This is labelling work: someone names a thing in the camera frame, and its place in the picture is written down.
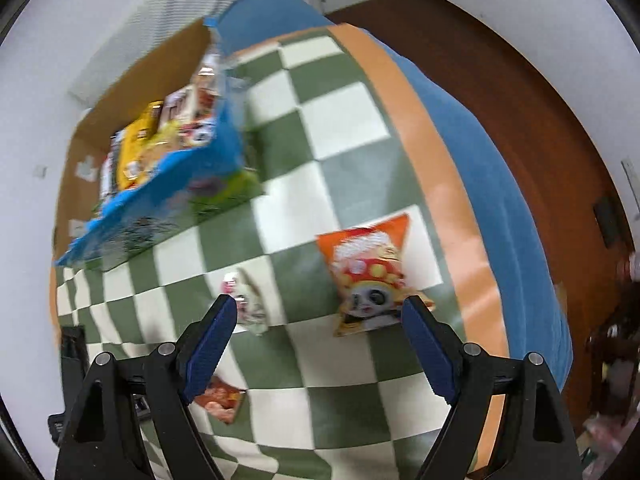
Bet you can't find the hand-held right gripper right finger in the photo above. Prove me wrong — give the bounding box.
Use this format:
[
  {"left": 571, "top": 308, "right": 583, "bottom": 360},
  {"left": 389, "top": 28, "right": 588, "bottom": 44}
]
[{"left": 401, "top": 295, "right": 583, "bottom": 480}]

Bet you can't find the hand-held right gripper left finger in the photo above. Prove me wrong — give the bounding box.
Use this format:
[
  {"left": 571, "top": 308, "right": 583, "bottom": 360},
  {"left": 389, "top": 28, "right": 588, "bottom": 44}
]
[{"left": 54, "top": 294, "right": 240, "bottom": 480}]

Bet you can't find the brown red snack packet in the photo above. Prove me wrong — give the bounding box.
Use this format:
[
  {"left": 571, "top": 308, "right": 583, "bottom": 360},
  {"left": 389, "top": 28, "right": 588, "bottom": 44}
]
[{"left": 192, "top": 375, "right": 247, "bottom": 426}]

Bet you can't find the small clear snack packet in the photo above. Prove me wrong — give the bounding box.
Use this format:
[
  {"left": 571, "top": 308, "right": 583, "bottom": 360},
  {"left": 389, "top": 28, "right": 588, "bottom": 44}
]
[{"left": 222, "top": 267, "right": 273, "bottom": 336}]

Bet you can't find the orange brown panda snack packet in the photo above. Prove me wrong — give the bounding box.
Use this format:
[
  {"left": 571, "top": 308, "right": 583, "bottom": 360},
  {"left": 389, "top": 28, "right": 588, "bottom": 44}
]
[{"left": 315, "top": 213, "right": 437, "bottom": 338}]

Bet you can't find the cardboard box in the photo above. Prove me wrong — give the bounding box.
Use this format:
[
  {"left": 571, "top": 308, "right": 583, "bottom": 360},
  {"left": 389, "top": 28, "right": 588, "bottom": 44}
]
[{"left": 54, "top": 16, "right": 267, "bottom": 269}]

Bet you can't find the yellow black snack packet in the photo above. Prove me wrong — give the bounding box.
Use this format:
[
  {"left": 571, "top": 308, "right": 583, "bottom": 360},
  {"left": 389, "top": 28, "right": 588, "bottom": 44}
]
[{"left": 112, "top": 101, "right": 166, "bottom": 193}]

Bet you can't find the white orange panda snack packet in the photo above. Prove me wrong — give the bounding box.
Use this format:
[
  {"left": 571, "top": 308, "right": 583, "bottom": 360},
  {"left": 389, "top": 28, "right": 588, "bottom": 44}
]
[{"left": 177, "top": 85, "right": 223, "bottom": 148}]

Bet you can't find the blue bed sheet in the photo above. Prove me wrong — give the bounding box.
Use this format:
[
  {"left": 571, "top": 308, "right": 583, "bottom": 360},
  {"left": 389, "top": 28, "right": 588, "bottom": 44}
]
[{"left": 217, "top": 0, "right": 574, "bottom": 396}]

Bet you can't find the colourful clutter pile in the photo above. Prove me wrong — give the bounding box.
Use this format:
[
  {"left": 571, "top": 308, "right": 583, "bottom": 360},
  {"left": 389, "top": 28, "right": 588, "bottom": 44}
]
[{"left": 575, "top": 252, "right": 640, "bottom": 466}]

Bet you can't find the green checkered blanket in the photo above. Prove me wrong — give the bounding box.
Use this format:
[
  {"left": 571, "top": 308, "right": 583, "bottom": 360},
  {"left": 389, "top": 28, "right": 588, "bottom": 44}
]
[{"left": 47, "top": 25, "right": 512, "bottom": 480}]

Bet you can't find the white power strip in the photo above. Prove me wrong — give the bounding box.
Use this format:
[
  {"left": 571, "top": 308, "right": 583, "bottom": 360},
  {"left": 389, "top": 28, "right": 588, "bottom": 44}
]
[{"left": 620, "top": 158, "right": 640, "bottom": 221}]

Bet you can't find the grey textured pillow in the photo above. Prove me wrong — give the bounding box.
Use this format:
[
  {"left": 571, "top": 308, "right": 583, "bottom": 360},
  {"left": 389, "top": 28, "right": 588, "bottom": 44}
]
[{"left": 67, "top": 0, "right": 283, "bottom": 108}]

